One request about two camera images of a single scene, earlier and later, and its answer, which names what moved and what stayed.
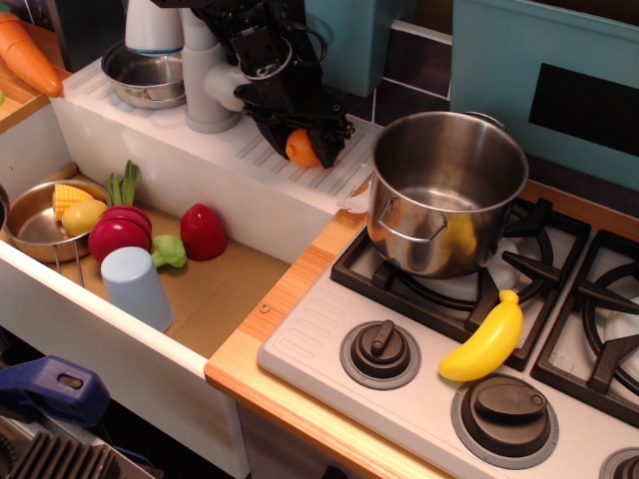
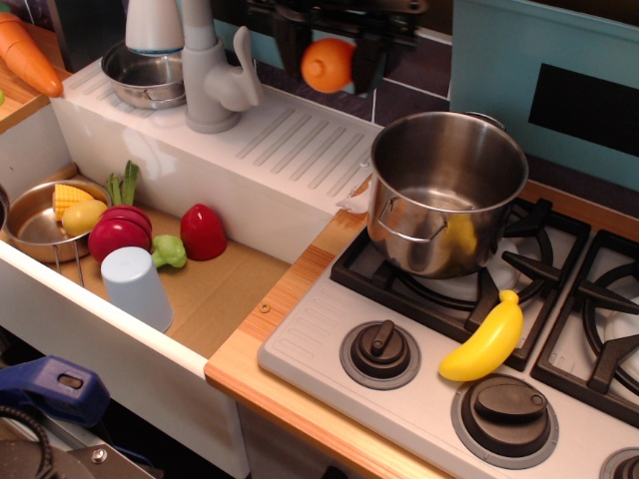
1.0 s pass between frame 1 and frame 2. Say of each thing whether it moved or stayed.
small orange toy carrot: moved
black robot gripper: moved
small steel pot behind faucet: stayed
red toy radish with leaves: stayed
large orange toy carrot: stayed
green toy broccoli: stayed
